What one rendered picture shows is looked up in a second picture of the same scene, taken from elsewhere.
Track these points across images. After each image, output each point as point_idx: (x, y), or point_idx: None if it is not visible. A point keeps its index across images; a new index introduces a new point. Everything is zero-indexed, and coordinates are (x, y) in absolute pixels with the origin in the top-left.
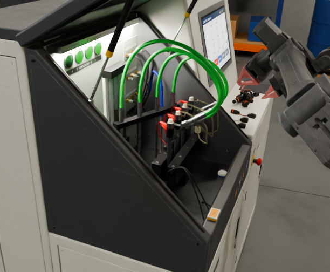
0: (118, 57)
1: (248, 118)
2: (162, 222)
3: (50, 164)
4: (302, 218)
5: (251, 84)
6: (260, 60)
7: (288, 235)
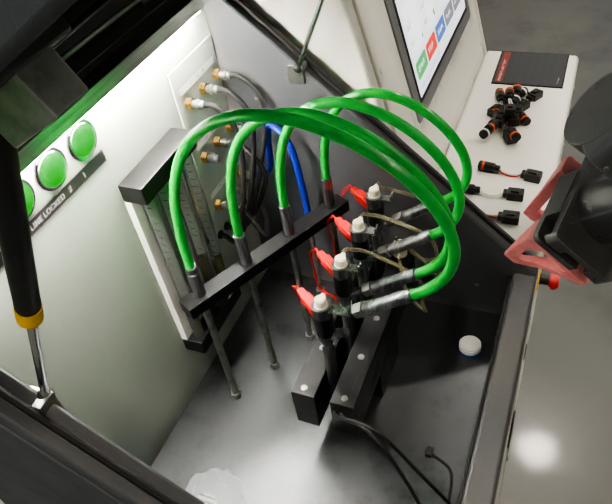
0: (163, 122)
1: (524, 183)
2: None
3: (14, 500)
4: None
5: (559, 275)
6: (596, 215)
7: (609, 346)
